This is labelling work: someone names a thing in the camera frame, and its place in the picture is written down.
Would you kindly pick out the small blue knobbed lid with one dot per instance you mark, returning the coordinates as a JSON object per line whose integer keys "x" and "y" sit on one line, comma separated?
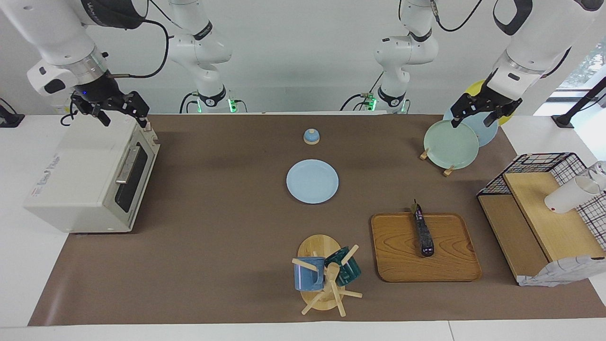
{"x": 311, "y": 137}

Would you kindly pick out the blue ceramic mug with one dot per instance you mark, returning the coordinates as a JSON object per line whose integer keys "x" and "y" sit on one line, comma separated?
{"x": 307, "y": 277}

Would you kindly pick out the wooden mug tree stand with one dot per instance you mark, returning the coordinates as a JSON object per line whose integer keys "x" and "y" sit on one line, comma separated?
{"x": 317, "y": 246}

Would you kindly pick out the pale blue racked plate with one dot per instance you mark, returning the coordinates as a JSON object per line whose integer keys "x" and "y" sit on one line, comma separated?
{"x": 487, "y": 135}

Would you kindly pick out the brown table mat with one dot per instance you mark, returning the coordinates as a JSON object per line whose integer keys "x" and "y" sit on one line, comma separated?
{"x": 227, "y": 265}

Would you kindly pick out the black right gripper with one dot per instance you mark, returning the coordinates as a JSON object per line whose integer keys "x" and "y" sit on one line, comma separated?
{"x": 106, "y": 99}

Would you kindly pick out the white patterned shelf liner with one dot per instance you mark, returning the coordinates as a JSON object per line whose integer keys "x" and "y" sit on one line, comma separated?
{"x": 558, "y": 272}

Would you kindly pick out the wooden plate rack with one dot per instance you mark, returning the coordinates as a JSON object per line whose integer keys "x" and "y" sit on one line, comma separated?
{"x": 448, "y": 171}

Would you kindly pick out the black camera stand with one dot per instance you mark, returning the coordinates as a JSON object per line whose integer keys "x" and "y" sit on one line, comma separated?
{"x": 580, "y": 102}

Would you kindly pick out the dark purple eggplant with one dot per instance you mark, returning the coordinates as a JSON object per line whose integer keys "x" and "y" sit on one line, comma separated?
{"x": 423, "y": 234}

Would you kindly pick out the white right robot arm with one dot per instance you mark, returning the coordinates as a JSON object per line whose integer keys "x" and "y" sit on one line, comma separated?
{"x": 47, "y": 33}

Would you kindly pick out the cream toaster oven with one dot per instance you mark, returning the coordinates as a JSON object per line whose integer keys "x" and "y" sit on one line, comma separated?
{"x": 80, "y": 175}

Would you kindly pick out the yellow racked plate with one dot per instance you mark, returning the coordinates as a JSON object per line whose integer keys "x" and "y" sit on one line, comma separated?
{"x": 476, "y": 89}

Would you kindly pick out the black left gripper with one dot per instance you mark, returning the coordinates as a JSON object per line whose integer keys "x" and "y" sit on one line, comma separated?
{"x": 483, "y": 104}

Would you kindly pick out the clear glass cup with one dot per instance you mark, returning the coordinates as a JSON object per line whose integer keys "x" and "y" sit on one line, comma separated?
{"x": 599, "y": 173}

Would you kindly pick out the black table clamp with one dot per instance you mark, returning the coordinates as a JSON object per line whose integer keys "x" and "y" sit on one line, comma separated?
{"x": 9, "y": 118}

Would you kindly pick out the dark green ceramic mug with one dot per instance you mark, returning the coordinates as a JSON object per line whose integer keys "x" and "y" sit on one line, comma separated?
{"x": 350, "y": 273}

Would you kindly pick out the wooden serving tray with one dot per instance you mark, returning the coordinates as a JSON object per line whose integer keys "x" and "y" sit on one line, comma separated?
{"x": 454, "y": 255}

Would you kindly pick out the pale green racked plate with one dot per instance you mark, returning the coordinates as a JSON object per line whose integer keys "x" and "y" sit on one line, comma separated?
{"x": 450, "y": 147}

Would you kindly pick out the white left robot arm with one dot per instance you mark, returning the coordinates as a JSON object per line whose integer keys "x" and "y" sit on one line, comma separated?
{"x": 544, "y": 42}

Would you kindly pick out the white plastic cup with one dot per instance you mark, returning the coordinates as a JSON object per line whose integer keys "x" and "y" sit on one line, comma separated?
{"x": 565, "y": 196}

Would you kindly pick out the light blue plate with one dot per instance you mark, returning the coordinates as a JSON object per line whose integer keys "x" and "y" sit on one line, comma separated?
{"x": 312, "y": 181}

